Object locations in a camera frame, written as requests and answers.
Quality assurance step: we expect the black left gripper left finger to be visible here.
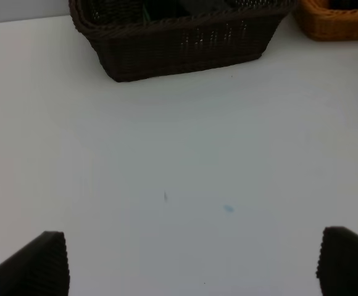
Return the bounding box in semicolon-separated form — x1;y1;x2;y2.
0;231;70;296

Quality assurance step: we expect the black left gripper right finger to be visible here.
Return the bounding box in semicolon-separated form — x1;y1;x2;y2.
316;226;358;296

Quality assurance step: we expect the orange wicker basket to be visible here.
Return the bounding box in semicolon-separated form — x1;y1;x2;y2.
293;1;358;41

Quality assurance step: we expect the dark brown wicker basket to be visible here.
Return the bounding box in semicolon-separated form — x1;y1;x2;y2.
69;1;297;82

